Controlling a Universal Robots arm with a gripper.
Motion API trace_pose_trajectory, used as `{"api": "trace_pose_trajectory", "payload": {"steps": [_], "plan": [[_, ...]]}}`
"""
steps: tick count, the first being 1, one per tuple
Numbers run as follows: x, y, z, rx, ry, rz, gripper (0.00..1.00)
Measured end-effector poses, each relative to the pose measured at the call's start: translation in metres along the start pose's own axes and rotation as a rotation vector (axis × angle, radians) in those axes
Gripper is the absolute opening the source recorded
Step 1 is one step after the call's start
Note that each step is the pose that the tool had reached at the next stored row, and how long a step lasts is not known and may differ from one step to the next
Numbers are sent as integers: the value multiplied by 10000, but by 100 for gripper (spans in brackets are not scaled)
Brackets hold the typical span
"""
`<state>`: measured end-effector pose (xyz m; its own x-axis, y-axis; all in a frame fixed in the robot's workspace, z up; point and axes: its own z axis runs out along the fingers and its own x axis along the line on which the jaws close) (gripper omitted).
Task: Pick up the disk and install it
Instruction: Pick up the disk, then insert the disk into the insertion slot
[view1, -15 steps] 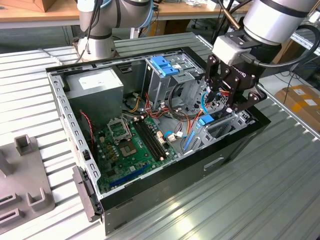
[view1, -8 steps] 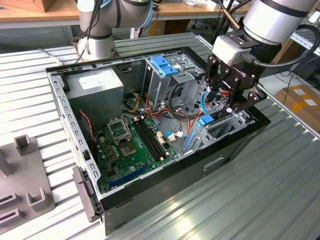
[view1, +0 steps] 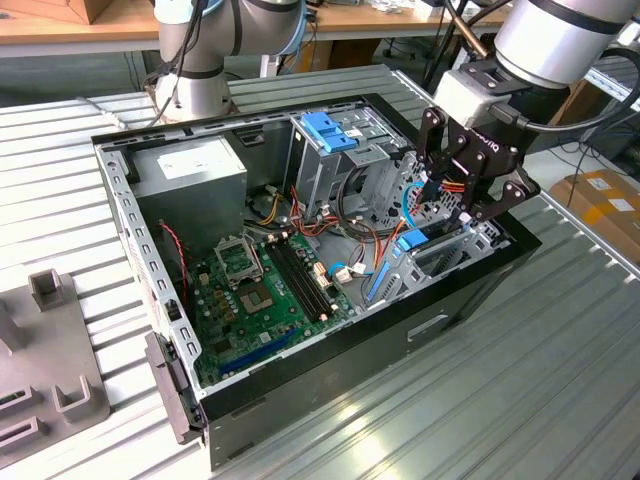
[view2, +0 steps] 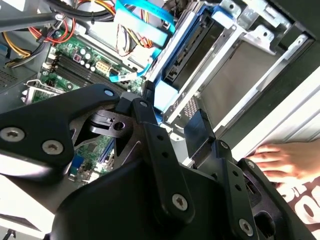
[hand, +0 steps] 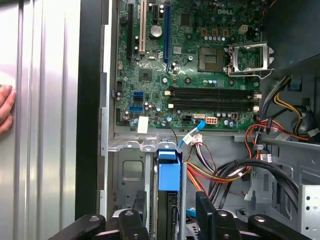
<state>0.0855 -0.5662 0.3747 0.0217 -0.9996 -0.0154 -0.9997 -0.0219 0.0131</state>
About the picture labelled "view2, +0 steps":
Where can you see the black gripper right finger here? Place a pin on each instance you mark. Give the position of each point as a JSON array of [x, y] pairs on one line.
[[235, 195]]

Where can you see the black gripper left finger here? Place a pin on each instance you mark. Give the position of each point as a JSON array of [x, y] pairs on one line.
[[37, 125]]

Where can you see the person's bare hand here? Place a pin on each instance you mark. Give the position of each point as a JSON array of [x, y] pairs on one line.
[[287, 162]]

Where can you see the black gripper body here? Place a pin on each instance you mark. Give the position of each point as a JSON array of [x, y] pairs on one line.
[[120, 205]]

